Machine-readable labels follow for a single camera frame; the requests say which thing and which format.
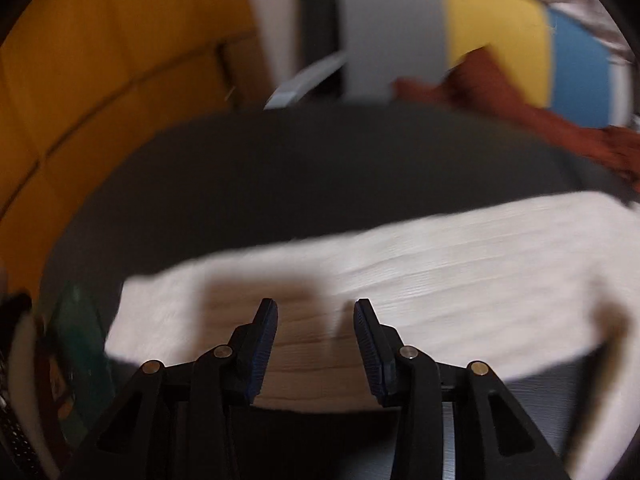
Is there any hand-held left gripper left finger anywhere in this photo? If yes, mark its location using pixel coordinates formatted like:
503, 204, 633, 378
62, 298, 279, 480

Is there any dark grey mat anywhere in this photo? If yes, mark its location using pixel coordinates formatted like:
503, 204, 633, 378
39, 102, 632, 480

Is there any white knit garment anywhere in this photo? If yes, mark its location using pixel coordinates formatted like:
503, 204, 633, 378
103, 191, 640, 413

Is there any black post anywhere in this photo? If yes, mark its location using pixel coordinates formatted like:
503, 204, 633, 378
298, 0, 346, 103

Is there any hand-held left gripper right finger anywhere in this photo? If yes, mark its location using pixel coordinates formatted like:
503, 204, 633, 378
353, 298, 573, 480

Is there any rust brown cloth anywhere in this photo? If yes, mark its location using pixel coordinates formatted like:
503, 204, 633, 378
392, 46, 640, 188

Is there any green printed packet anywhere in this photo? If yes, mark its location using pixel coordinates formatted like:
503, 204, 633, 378
39, 280, 118, 453

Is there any patterned cloth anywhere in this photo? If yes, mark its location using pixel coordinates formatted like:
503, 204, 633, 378
462, 0, 636, 66

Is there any grey yellow blue panel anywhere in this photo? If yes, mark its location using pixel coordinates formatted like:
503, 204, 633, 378
336, 0, 630, 130

